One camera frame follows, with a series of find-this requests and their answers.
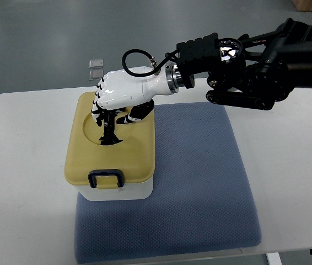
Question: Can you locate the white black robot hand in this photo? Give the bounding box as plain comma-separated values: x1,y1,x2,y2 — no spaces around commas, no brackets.
90,66,182,128

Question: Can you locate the yellow box lid black handle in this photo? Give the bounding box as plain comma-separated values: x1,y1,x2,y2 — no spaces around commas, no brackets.
64,92,155,186

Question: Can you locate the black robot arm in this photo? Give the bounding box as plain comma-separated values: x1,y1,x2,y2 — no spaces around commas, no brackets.
175,18,312,110

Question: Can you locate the white storage box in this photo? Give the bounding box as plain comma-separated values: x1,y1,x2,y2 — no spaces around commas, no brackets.
74,176,153,201

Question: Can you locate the lower metal floor plate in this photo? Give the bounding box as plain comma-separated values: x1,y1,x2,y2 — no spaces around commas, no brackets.
89,69,104,81

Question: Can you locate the metal floor plate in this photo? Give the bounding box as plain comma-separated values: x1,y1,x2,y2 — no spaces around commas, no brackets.
89,69,104,81
89,59,104,69

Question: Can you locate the upper metal floor plate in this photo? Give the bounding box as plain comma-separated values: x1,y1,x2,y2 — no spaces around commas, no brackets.
89,59,104,69

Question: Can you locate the blue grey cushion mat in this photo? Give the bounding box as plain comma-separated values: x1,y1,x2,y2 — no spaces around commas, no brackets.
74,102,261,264

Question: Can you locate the white table leg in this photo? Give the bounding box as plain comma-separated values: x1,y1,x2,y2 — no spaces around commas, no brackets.
266,252,283,265

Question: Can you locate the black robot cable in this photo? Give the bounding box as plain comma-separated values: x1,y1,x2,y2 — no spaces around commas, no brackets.
121,49,179,77

